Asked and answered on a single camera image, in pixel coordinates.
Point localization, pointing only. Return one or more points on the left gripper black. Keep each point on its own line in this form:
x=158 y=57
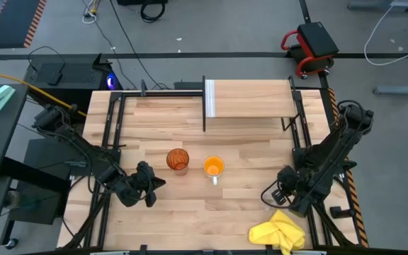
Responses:
x=144 y=180

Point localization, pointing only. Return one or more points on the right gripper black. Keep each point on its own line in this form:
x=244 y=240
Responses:
x=288 y=177

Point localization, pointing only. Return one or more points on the red faceted plastic tumbler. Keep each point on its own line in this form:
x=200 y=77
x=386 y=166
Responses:
x=177 y=159

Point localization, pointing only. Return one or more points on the white mug yellow inside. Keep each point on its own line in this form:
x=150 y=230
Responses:
x=214 y=165

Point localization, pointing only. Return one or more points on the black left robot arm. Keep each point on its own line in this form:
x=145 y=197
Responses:
x=83 y=148

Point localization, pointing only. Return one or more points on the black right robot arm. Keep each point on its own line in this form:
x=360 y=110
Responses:
x=328 y=148

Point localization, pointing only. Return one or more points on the wooden shelf black legs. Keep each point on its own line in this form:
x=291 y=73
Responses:
x=253 y=99

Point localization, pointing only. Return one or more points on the yellow microfibre cloth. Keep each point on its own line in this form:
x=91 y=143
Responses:
x=278 y=232

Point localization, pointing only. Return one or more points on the black clamp knob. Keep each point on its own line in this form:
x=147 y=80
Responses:
x=338 y=212

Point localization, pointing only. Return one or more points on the black orange hazard striped edging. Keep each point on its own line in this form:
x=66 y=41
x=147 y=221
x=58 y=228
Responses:
x=353 y=193

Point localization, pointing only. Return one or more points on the black cart base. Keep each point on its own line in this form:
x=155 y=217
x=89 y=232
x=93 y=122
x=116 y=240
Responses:
x=41 y=212

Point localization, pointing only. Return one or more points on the black computer tower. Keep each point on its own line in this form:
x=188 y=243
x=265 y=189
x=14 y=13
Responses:
x=76 y=74

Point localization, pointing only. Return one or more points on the small black box on tower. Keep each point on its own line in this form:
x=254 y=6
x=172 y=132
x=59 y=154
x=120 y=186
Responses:
x=55 y=76

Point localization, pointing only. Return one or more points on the red black rolling stool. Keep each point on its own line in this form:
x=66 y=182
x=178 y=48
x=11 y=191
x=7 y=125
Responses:
x=317 y=39

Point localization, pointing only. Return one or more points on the grey metal floor foot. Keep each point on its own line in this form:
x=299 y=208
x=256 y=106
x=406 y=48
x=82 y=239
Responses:
x=402 y=90
x=374 y=5

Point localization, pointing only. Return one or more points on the mint green stapler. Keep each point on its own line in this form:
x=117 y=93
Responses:
x=0 y=97

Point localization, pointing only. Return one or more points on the black mat hazard striped edge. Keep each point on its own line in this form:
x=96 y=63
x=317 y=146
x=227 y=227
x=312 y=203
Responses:
x=12 y=21

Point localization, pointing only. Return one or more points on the black upright clamp post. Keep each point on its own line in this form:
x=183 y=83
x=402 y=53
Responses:
x=143 y=88

